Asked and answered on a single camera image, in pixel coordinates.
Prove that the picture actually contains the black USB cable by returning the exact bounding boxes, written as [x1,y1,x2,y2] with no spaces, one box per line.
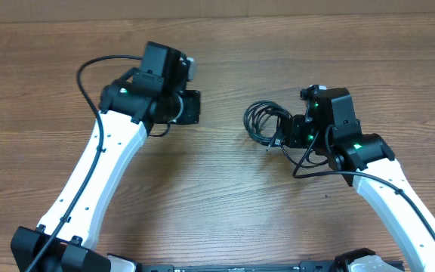
[242,100,294,152]

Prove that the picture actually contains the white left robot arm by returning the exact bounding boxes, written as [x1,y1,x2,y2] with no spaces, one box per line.
[11,42,201,272]

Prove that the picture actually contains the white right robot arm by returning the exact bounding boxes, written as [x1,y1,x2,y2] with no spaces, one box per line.
[284,85,435,271]

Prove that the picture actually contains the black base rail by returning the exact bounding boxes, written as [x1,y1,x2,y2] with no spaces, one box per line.
[106,247,406,272]

